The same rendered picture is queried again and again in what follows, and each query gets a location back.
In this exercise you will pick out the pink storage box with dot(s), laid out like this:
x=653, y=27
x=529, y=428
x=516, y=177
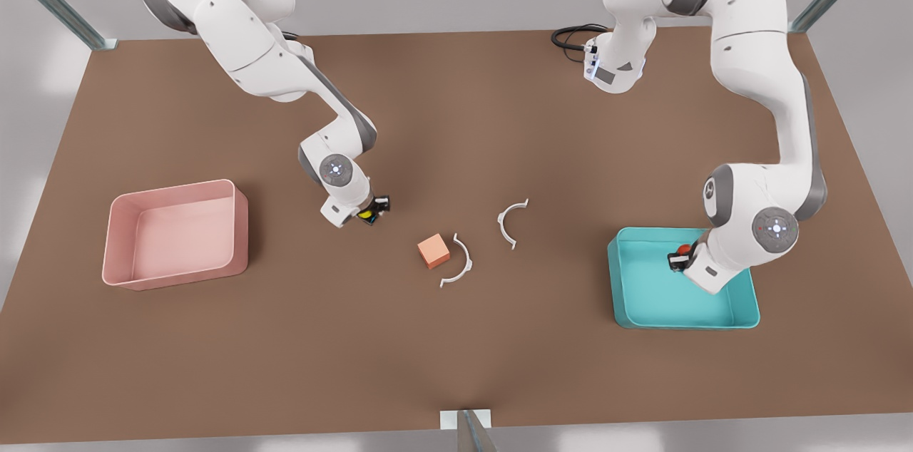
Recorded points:
x=175, y=234

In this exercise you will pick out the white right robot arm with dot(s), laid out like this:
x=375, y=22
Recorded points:
x=250, y=53

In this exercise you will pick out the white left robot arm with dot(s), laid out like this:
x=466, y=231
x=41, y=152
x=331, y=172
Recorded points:
x=756, y=67

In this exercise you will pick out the blue storage box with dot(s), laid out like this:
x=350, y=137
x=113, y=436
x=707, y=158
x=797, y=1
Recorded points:
x=677, y=288

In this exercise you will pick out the orange cube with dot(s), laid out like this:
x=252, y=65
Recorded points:
x=434, y=251

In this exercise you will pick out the white curved clip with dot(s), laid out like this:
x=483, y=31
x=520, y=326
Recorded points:
x=505, y=221
x=460, y=265

